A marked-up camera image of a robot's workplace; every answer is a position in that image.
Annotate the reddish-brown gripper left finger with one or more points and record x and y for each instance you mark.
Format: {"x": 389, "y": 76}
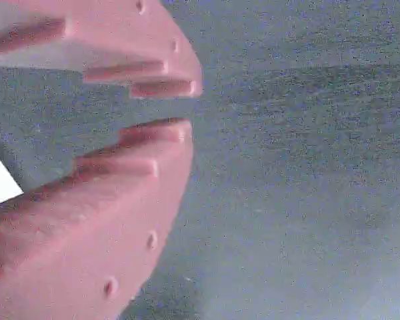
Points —
{"x": 86, "y": 240}

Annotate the reddish-brown gripper right finger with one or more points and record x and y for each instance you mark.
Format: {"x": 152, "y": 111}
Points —
{"x": 120, "y": 36}

